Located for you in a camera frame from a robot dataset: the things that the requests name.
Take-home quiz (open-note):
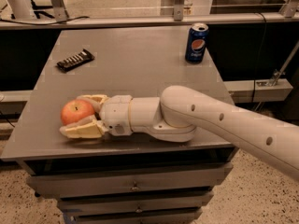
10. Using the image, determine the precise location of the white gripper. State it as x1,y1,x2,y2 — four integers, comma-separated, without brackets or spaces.
60,94,133,139

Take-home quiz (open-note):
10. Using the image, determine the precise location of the red apple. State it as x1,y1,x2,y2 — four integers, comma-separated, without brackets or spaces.
61,99,94,125

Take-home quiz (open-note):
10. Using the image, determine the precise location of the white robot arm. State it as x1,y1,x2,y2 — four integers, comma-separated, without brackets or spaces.
60,86,299,181

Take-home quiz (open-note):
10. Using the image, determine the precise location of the blue pepsi can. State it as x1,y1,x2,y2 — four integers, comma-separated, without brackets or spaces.
185,22,208,63

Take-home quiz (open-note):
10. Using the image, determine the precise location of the black snack bar wrapper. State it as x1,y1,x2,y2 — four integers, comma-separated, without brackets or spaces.
57,49,94,72

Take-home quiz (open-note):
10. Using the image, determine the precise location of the top grey drawer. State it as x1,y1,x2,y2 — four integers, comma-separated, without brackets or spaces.
27,162,233,198

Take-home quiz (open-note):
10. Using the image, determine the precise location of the grey drawer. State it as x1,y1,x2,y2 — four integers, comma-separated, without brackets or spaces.
63,207,202,224
27,162,233,198
58,189,214,217

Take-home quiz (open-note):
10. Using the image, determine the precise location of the grey drawer cabinet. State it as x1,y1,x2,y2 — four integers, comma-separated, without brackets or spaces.
2,26,235,224

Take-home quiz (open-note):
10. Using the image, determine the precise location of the bottom grey drawer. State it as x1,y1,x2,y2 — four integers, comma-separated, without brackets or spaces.
63,207,202,224

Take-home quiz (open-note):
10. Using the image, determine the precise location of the middle grey drawer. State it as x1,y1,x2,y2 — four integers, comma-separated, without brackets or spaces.
58,189,214,217

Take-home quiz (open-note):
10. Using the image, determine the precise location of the white pipe background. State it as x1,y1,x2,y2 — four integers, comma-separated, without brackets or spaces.
6,0,36,20

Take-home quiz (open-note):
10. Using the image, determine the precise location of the black cable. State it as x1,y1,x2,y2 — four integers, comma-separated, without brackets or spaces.
0,15,91,26

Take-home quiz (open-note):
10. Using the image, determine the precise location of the grey metal rail frame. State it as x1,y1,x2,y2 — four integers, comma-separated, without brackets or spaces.
0,12,299,30

